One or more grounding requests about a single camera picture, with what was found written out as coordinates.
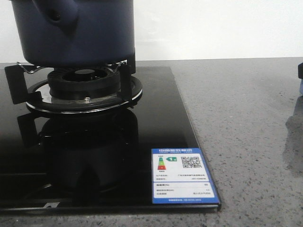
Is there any black metal pot support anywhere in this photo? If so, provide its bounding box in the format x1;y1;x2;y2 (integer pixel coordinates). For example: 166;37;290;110
4;55;143;114

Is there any black glass gas stove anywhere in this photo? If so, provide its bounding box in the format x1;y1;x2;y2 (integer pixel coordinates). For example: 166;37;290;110
0;67;221;214

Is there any blue energy efficiency label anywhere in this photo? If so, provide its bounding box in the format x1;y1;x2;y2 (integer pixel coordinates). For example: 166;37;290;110
151;148;220;205

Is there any light blue ribbed cup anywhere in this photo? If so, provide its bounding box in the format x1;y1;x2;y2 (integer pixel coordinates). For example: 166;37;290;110
299;79;303;96

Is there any black gas burner head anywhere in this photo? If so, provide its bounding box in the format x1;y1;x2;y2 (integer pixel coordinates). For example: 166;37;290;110
47;67;120;100

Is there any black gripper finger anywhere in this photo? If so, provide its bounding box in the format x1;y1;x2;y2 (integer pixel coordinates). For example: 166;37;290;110
298;63;303;79

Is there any dark blue cooking pot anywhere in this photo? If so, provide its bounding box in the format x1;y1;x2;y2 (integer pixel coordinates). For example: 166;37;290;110
11;0;135;68

